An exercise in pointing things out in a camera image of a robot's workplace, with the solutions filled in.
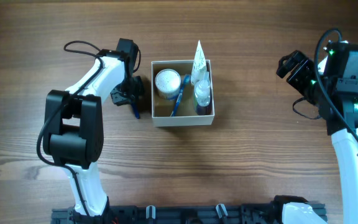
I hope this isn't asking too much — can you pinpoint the blue disposable razor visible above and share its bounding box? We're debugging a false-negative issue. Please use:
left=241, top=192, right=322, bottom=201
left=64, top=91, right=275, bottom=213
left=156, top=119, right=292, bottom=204
left=131, top=103, right=140, bottom=119

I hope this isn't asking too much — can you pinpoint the cotton swabs round clear tub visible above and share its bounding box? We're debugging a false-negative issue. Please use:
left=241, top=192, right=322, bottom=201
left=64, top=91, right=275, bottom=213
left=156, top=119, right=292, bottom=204
left=155, top=68, right=181, bottom=100

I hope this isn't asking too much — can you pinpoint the blue white toothbrush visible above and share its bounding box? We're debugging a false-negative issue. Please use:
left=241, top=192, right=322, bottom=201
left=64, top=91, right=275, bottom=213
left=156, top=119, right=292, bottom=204
left=170, top=74, right=191, bottom=117

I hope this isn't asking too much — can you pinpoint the white bamboo-print lotion tube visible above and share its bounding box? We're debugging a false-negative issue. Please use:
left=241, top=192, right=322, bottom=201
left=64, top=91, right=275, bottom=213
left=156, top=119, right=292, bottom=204
left=191, top=40, right=207, bottom=86

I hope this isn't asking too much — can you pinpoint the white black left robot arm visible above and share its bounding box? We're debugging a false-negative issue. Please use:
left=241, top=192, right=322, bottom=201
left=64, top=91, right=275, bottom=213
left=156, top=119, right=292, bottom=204
left=36, top=39, right=145, bottom=223

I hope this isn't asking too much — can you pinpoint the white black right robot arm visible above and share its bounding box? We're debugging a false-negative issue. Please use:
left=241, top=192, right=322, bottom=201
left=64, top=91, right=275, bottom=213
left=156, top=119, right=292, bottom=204
left=276, top=41, right=358, bottom=223

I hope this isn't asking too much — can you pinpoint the white open cardboard box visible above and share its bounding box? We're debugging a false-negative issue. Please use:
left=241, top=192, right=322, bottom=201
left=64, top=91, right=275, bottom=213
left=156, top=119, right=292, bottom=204
left=150, top=60, right=215, bottom=127

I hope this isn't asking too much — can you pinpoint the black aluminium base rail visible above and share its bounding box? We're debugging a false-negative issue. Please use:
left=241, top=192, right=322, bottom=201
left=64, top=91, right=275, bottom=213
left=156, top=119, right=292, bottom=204
left=50, top=202, right=328, bottom=224

